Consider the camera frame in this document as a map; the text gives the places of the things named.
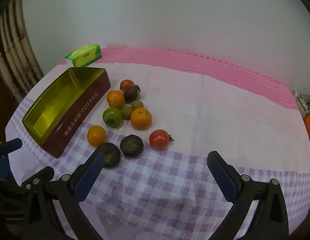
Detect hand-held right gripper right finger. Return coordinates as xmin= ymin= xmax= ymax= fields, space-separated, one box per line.
xmin=207 ymin=151 xmax=289 ymax=240

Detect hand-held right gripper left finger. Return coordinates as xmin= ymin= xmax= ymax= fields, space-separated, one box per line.
xmin=22 ymin=151 xmax=105 ymax=240

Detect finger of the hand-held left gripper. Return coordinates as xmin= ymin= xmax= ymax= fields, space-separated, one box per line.
xmin=0 ymin=156 xmax=10 ymax=180
xmin=0 ymin=138 xmax=23 ymax=156

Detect smooth yellow-orange fruit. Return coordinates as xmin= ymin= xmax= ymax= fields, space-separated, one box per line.
xmin=87 ymin=125 xmax=107 ymax=147

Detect red and gold tin box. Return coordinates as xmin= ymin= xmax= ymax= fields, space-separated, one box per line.
xmin=22 ymin=67 xmax=112 ymax=158

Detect red tomato with stem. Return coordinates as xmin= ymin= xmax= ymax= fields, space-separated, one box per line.
xmin=149 ymin=129 xmax=174 ymax=150

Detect large orange mandarin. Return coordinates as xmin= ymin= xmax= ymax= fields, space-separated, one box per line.
xmin=130 ymin=107 xmax=152 ymax=130

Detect small orange mandarin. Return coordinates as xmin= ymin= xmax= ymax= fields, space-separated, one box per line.
xmin=106 ymin=90 xmax=126 ymax=110

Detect dark wrinkled passion fruit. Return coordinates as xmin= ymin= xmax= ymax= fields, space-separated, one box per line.
xmin=123 ymin=85 xmax=141 ymax=103

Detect small orange-red tomato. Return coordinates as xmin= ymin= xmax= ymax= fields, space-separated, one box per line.
xmin=120 ymin=79 xmax=135 ymax=92

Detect white purple checked blanket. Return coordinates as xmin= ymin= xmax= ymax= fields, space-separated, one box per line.
xmin=7 ymin=61 xmax=308 ymax=240

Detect green tissue pack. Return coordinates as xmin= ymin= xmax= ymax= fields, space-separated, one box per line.
xmin=65 ymin=44 xmax=102 ymax=67

